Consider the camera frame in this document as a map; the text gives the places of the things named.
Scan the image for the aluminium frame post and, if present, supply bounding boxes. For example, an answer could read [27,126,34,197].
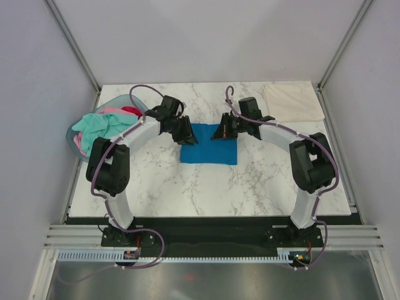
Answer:
[43,0,101,95]
[316,0,374,91]

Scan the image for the folded cream t-shirt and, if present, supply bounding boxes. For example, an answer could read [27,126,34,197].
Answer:
[263,81,325,123]

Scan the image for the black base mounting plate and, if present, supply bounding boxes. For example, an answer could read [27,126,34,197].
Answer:
[101,216,324,258]

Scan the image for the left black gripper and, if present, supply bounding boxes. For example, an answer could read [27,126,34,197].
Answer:
[166,116,198,147]

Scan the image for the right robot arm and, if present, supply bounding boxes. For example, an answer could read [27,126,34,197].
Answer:
[211,97,339,246]

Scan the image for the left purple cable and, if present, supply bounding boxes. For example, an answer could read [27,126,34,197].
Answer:
[57,84,166,285]

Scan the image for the white slotted cable duct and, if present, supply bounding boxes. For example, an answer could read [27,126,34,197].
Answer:
[57,249,309,264]

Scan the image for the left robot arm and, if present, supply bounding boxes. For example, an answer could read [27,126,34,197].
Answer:
[86,96,198,246]

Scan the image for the red t-shirt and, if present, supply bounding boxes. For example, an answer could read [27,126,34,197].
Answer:
[121,106,143,118]

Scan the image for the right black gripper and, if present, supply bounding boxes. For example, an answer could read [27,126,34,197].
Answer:
[211,113,248,141]

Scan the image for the aluminium rail profile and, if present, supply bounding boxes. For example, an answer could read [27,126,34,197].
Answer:
[44,225,383,250]

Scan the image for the blue t-shirt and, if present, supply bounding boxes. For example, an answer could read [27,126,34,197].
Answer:
[180,123,238,166]

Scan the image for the teal t-shirt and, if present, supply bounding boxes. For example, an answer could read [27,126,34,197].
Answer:
[72,112,138,157]

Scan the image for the pink t-shirt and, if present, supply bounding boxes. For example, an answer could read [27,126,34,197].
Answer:
[73,107,134,158]

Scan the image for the left aluminium frame post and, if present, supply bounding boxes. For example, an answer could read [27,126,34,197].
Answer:
[43,0,101,95]

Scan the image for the right aluminium frame post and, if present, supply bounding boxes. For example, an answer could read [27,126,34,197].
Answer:
[316,0,374,91]

